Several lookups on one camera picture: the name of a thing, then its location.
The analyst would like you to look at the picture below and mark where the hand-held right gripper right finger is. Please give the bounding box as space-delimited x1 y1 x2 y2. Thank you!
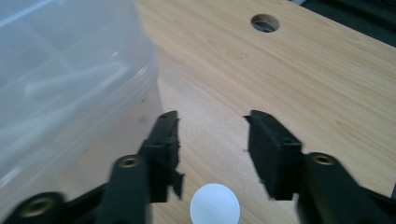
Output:
243 109 304 201

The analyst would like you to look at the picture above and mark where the clear plastic storage box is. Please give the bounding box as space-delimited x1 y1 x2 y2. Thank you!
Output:
0 0 165 216

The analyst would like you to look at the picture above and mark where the small white-capped bottle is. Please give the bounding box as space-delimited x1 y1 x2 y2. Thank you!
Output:
189 183 242 224

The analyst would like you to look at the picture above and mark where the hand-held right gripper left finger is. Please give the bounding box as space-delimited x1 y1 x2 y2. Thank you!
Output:
138 110 185 203

